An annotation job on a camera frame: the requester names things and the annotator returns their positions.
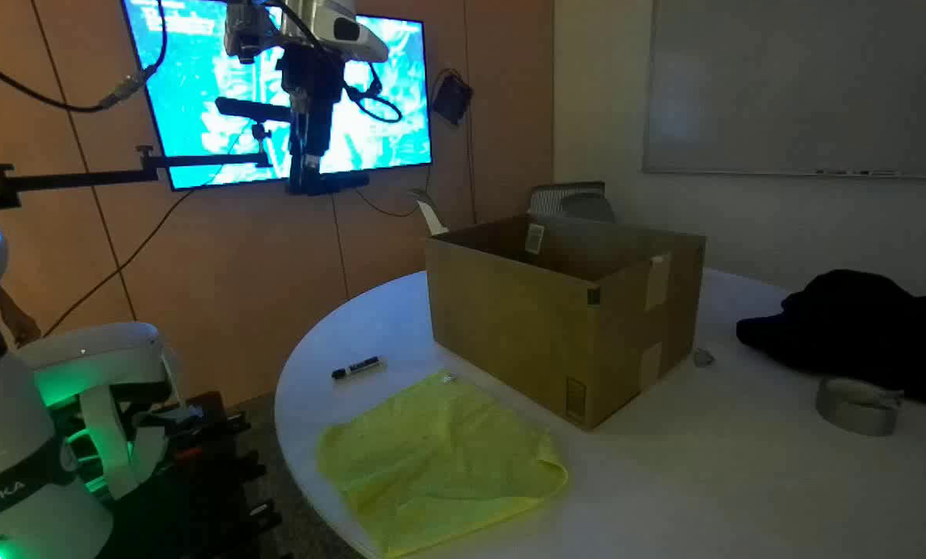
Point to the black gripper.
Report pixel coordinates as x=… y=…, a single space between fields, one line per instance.
x=312 y=78

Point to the black marker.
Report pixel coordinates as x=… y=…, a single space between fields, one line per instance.
x=359 y=367

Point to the yellow microfiber towel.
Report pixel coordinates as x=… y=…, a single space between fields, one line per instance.
x=434 y=466

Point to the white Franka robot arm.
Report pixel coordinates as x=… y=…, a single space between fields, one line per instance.
x=16 y=437

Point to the open cardboard box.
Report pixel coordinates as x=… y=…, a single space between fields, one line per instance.
x=504 y=311

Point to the grey chair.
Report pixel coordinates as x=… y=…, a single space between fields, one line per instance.
x=572 y=203

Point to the small white cap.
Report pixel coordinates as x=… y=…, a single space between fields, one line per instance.
x=448 y=381

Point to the black robot cart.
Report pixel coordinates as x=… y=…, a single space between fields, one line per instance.
x=192 y=485

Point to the small grey round object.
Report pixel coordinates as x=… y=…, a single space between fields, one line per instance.
x=703 y=357

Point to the whiteboard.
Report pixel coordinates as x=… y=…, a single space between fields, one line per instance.
x=793 y=82

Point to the black cloth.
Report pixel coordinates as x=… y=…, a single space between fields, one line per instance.
x=855 y=320

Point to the grey tape roll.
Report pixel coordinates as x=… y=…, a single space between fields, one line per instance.
x=855 y=415

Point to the wall mounted screen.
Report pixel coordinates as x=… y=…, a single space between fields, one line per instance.
x=192 y=82

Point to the black wall mounted device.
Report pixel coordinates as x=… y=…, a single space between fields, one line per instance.
x=450 y=94

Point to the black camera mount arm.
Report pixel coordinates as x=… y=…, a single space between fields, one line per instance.
x=70 y=178

